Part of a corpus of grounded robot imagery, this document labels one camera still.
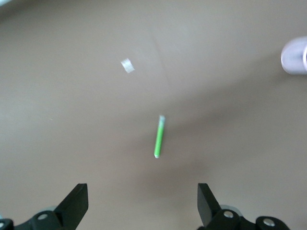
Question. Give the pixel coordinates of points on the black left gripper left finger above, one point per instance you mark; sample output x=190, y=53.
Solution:
x=67, y=215

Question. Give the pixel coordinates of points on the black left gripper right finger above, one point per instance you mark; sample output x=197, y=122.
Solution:
x=216, y=218

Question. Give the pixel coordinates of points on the pink cup holder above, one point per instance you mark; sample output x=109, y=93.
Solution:
x=293, y=56

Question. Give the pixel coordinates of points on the green pen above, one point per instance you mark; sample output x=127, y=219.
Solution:
x=158, y=139

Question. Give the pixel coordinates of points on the small tape piece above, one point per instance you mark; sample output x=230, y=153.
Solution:
x=127, y=65

